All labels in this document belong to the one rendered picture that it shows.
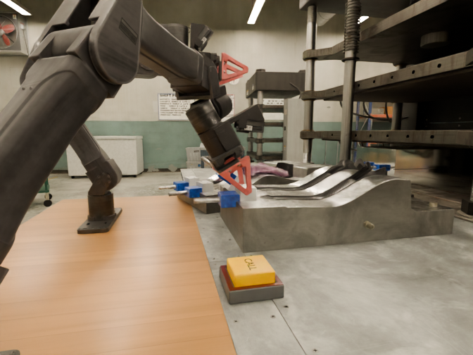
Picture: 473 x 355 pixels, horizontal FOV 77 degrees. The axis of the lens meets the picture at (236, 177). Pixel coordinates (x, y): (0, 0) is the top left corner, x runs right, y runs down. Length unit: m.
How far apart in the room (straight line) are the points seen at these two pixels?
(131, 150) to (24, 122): 6.77
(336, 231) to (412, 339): 0.29
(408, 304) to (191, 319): 0.30
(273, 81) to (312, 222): 4.64
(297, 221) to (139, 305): 0.33
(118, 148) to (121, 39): 6.78
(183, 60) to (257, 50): 7.60
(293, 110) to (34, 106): 4.69
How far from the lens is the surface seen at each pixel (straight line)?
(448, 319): 0.49
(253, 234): 0.59
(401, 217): 0.74
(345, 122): 1.67
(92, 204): 0.84
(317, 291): 0.48
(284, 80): 5.24
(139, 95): 7.93
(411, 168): 1.48
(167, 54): 0.48
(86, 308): 0.48
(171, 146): 7.78
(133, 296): 0.49
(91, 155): 0.82
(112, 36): 0.37
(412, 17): 1.53
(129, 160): 7.10
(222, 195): 0.62
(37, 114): 0.32
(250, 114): 0.61
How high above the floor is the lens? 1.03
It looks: 9 degrees down
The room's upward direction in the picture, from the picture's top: straight up
